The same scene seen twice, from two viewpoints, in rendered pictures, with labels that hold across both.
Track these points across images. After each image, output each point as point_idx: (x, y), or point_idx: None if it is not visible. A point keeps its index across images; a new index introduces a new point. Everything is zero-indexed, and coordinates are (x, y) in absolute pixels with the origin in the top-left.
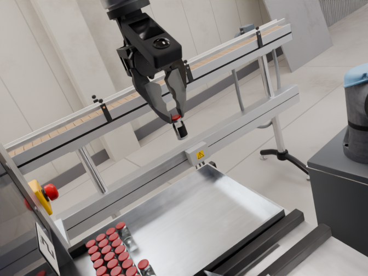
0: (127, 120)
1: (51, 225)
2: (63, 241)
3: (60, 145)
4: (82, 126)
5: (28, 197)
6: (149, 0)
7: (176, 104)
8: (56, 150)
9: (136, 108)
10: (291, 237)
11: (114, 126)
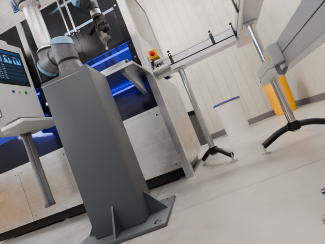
0: (241, 11)
1: (142, 62)
2: (145, 68)
3: (237, 25)
4: (235, 14)
5: (134, 53)
6: (93, 17)
7: (103, 40)
8: (237, 27)
9: (239, 1)
10: None
11: (240, 15)
